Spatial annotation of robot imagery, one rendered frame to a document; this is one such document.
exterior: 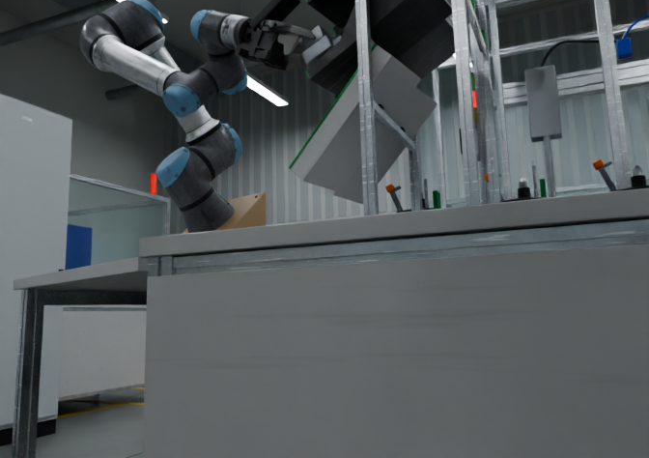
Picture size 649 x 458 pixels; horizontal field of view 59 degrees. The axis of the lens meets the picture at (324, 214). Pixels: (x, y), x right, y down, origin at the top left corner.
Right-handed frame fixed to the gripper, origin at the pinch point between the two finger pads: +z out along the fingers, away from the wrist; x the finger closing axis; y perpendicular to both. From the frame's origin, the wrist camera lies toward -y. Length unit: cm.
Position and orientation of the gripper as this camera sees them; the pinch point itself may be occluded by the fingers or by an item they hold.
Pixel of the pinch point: (318, 39)
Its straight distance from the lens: 122.9
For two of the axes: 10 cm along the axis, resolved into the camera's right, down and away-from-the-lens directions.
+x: -5.3, -1.4, -8.3
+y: -3.4, 9.4, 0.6
